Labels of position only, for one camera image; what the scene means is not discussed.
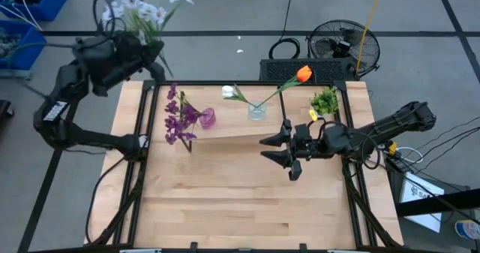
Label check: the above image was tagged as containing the white artificial tulip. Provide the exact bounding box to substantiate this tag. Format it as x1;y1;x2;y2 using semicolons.
220;83;260;110

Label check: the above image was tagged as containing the small green potted plant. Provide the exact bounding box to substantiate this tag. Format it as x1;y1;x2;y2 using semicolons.
309;86;341;117

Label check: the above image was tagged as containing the black floor fan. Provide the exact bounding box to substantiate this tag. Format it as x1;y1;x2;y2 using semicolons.
306;19;382;77

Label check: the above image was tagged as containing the white box with logo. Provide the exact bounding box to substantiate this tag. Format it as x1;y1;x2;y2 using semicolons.
397;171;446;234

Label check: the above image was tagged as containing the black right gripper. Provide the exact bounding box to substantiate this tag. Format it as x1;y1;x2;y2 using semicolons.
258;119;324;182

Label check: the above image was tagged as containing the white looped cable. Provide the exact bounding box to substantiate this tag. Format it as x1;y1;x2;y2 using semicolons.
395;146;425;164

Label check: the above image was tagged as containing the round white blue container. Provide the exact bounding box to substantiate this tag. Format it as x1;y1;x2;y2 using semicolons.
454;218;480;241

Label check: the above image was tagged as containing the black bar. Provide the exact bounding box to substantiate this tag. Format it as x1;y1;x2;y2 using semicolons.
395;187;480;217

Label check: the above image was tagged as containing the purple artificial flower bunch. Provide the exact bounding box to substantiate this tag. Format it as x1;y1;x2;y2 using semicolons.
163;82;206;146

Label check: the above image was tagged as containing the blue storage bin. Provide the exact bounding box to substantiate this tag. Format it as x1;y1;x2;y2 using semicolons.
0;19;48;80
0;0;69;23

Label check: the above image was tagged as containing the white artificial flower bunch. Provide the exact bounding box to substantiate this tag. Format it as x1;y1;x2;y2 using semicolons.
100;0;195;80

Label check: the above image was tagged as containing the purple ribbed glass vase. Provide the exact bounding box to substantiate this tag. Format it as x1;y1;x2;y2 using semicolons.
198;107;218;131

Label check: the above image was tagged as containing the black perforated metal case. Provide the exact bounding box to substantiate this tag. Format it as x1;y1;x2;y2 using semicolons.
259;57;358;83

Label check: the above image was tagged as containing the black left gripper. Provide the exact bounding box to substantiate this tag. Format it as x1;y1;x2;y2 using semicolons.
112;31;167;82

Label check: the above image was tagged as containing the black coiled floor cable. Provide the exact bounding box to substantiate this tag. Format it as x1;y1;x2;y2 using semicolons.
268;0;302;61

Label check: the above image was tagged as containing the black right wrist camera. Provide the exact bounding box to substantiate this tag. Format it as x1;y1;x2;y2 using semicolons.
294;123;314;143

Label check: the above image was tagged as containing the orange artificial tulip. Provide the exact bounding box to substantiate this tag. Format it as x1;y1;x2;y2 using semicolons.
258;65;314;110

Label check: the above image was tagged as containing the black aluminium table frame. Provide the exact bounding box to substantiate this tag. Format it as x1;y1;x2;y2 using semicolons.
84;79;404;253

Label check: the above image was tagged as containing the yellow hanging cable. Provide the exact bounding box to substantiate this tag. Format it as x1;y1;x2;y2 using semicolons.
354;0;386;76

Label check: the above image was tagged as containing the clear glass vase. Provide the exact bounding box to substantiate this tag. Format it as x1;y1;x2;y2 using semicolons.
247;101;268;122

